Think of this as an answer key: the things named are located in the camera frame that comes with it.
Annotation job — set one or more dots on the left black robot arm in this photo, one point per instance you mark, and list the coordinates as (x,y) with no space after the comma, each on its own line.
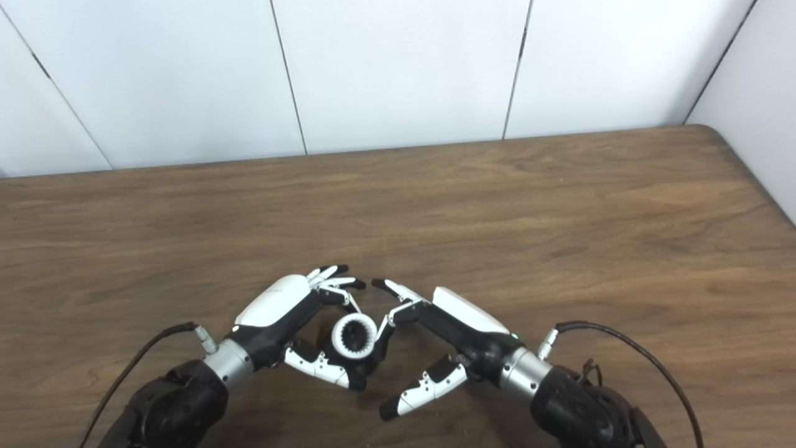
(180,404)

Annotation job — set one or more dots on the round black plastic part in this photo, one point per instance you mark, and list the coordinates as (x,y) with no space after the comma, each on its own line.
(367,367)

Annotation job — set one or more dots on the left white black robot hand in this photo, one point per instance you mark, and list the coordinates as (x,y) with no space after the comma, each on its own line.
(273,305)

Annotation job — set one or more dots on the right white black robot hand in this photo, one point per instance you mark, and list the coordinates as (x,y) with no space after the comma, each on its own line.
(466,317)

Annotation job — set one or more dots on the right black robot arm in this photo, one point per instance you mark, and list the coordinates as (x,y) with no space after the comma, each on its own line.
(578,404)

